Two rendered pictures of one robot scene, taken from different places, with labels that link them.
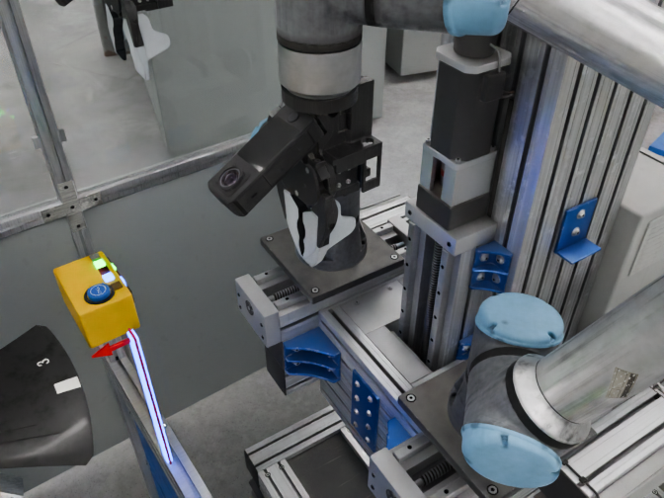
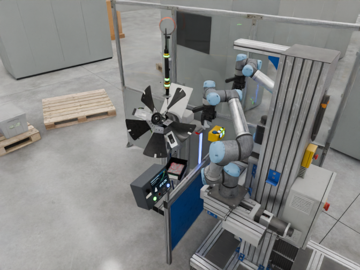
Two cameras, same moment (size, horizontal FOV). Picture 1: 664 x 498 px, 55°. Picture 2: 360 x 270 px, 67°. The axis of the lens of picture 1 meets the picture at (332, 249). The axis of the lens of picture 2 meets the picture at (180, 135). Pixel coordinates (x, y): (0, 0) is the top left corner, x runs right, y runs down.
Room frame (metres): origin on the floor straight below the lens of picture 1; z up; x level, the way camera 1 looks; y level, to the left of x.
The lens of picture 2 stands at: (-0.21, -1.45, 2.46)
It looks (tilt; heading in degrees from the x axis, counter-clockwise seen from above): 33 degrees down; 69
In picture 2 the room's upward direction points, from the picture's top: straight up
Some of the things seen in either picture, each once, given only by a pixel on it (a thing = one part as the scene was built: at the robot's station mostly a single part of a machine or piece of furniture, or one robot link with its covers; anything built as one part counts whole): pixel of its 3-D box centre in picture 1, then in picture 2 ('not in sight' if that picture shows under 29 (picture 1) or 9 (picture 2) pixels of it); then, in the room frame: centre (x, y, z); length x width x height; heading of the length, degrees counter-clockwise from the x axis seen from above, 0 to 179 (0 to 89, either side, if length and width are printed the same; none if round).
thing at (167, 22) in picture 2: not in sight; (167, 25); (0.69, 1.26, 1.88); 0.16 x 0.07 x 0.16; 161
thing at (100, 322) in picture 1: (97, 299); (216, 134); (0.90, 0.46, 1.02); 0.16 x 0.10 x 0.11; 36
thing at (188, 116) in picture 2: not in sight; (184, 116); (0.81, 1.07, 0.92); 0.17 x 0.16 x 0.11; 36
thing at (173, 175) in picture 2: not in sight; (175, 168); (0.42, 0.33, 0.85); 0.22 x 0.17 x 0.07; 50
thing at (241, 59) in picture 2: not in sight; (241, 61); (0.96, 0.29, 1.78); 0.09 x 0.08 x 0.11; 131
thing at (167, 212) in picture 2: not in sight; (168, 237); (0.22, -0.02, 0.39); 0.04 x 0.04 x 0.78; 36
